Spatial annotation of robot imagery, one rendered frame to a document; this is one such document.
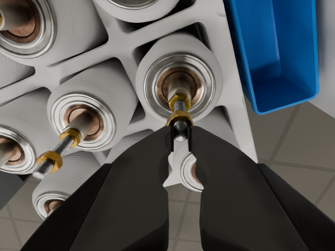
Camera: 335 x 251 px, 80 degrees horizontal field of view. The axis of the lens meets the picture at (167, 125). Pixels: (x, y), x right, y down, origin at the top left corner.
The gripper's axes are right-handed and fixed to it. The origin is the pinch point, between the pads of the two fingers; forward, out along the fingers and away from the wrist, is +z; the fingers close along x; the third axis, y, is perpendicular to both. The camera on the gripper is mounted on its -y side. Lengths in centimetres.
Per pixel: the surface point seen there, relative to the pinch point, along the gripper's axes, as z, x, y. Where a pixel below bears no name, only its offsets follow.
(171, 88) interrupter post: 7.5, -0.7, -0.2
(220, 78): 10.2, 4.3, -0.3
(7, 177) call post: 17.3, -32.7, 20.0
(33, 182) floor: 35, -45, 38
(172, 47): 10.1, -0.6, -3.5
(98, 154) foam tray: 17.1, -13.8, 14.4
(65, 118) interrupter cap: 9.7, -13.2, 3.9
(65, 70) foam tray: 17.0, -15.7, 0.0
